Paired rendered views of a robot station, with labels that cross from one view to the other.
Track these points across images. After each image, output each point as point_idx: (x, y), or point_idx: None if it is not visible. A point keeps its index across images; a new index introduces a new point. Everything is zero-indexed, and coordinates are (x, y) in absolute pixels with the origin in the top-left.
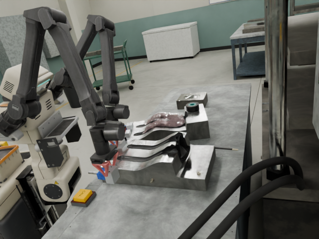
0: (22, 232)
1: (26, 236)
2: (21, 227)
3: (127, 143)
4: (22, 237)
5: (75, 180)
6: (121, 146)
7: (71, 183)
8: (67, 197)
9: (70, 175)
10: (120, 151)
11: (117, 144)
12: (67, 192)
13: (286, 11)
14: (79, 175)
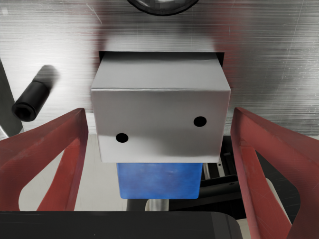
0: (293, 208)
1: (281, 194)
2: (294, 217)
3: (110, 27)
4: (295, 198)
5: (209, 201)
6: (216, 68)
7: (239, 204)
8: (269, 180)
9: (243, 232)
10: (281, 44)
11: (269, 121)
12: (275, 194)
13: None
14: (179, 205)
